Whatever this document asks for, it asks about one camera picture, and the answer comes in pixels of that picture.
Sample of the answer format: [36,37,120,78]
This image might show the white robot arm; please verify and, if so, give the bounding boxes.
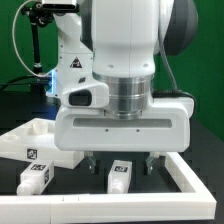
[43,0,198,155]

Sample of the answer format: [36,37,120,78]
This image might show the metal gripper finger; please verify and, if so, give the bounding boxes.
[145,152,160,175]
[84,151,96,174]

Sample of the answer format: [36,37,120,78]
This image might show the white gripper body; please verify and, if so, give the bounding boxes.
[54,79,194,152]

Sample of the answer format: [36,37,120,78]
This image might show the black cables on table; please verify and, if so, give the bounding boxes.
[0,75,54,92]

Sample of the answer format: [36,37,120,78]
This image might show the black camera stand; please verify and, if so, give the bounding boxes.
[20,3,53,75]

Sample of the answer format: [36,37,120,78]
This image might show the black camera on stand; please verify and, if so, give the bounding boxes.
[40,0,79,13]

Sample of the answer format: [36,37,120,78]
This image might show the white L-shaped fence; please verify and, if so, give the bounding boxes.
[0,152,216,224]

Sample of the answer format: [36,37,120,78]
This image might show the white cable loop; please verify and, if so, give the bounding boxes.
[11,0,54,78]

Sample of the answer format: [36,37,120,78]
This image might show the white square tabletop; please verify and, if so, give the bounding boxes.
[0,118,84,169]

